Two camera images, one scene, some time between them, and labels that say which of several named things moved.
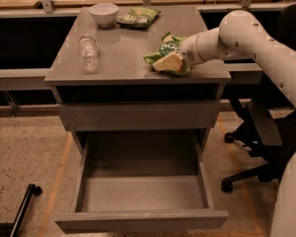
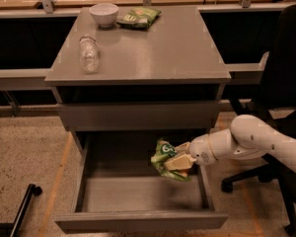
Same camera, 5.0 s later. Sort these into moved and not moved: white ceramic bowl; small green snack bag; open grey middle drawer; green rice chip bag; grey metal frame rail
Moved: green rice chip bag
Not moved: grey metal frame rail; small green snack bag; white ceramic bowl; open grey middle drawer
